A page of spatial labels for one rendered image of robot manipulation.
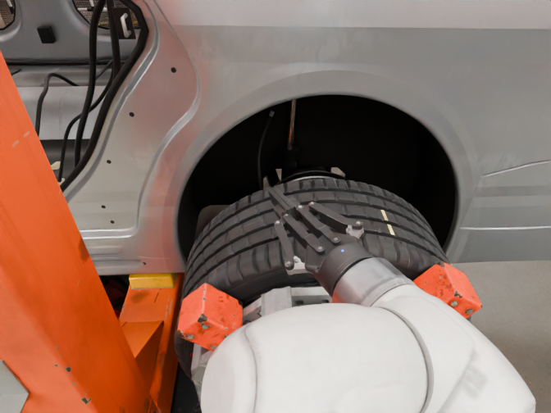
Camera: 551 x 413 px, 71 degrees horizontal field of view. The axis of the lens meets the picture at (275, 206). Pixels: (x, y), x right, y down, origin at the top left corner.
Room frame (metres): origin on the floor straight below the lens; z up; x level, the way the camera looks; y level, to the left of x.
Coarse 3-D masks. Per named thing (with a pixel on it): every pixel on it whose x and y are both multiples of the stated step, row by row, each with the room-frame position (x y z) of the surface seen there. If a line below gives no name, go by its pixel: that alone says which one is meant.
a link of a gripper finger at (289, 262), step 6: (276, 222) 0.44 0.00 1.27; (276, 228) 0.43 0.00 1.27; (282, 228) 0.43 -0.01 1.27; (282, 234) 0.41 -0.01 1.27; (282, 240) 0.40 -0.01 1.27; (288, 240) 0.40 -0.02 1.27; (282, 246) 0.39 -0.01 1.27; (288, 246) 0.39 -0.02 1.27; (288, 252) 0.37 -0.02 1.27; (288, 258) 0.36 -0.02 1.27; (288, 264) 0.35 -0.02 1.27; (294, 276) 0.35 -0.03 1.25
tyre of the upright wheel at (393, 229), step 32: (256, 192) 0.68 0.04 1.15; (288, 192) 0.64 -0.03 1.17; (320, 192) 0.63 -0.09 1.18; (352, 192) 0.65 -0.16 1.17; (384, 192) 0.68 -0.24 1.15; (224, 224) 0.62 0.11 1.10; (256, 224) 0.57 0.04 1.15; (384, 224) 0.55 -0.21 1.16; (416, 224) 0.62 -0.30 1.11; (192, 256) 0.62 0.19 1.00; (224, 256) 0.52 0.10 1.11; (256, 256) 0.48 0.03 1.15; (384, 256) 0.47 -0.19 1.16; (416, 256) 0.49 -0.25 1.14; (192, 288) 0.51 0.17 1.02; (224, 288) 0.45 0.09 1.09; (256, 288) 0.46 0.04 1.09; (192, 352) 0.45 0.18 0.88
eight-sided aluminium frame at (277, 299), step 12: (276, 288) 0.43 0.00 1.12; (288, 288) 0.43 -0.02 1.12; (300, 288) 0.43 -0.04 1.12; (312, 288) 0.43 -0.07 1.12; (264, 300) 0.42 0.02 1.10; (276, 300) 0.41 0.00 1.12; (288, 300) 0.41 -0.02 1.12; (300, 300) 0.42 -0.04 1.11; (312, 300) 0.42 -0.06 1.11; (324, 300) 0.43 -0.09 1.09; (252, 312) 0.41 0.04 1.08; (264, 312) 0.40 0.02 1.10; (204, 348) 0.40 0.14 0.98; (192, 360) 0.39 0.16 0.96; (204, 360) 0.37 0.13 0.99; (192, 372) 0.37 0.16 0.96; (204, 372) 0.37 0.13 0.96
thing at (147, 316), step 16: (128, 288) 0.79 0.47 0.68; (160, 288) 0.79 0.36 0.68; (176, 288) 0.79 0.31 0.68; (128, 304) 0.73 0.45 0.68; (144, 304) 0.73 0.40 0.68; (160, 304) 0.73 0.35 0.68; (176, 304) 0.74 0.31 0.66; (128, 320) 0.67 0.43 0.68; (144, 320) 0.67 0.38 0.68; (160, 320) 0.66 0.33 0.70; (176, 320) 0.70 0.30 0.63; (128, 336) 0.57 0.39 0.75; (144, 336) 0.57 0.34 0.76; (160, 336) 0.61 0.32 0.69; (144, 352) 0.50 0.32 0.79; (160, 352) 0.57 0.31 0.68; (144, 368) 0.48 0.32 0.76; (160, 368) 0.52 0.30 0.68; (176, 368) 0.60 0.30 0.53; (160, 384) 0.48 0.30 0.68; (160, 400) 0.45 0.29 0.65
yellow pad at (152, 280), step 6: (132, 276) 0.79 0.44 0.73; (138, 276) 0.79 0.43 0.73; (144, 276) 0.79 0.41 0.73; (150, 276) 0.79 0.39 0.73; (156, 276) 0.79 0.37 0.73; (162, 276) 0.79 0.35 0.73; (168, 276) 0.79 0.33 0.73; (174, 276) 0.82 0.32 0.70; (132, 282) 0.79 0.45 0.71; (138, 282) 0.79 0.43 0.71; (144, 282) 0.79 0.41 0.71; (150, 282) 0.79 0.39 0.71; (156, 282) 0.79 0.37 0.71; (162, 282) 0.79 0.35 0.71; (168, 282) 0.79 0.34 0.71; (174, 282) 0.81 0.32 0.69; (132, 288) 0.78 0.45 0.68; (138, 288) 0.78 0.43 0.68; (144, 288) 0.78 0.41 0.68
